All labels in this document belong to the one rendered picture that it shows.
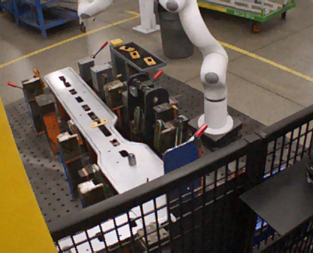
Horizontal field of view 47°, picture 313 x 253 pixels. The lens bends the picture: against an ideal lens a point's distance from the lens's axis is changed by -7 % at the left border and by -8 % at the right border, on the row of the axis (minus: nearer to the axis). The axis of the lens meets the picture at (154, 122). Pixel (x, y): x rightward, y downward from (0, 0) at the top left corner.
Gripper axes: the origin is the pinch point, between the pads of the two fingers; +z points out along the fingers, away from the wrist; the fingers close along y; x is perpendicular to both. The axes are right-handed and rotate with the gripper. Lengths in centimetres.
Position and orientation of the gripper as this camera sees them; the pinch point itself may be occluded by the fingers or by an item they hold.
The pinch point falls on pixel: (87, 25)
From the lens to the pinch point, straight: 211.9
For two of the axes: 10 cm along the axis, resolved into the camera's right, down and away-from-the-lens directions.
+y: 4.3, -8.3, 3.5
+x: -8.9, -4.5, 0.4
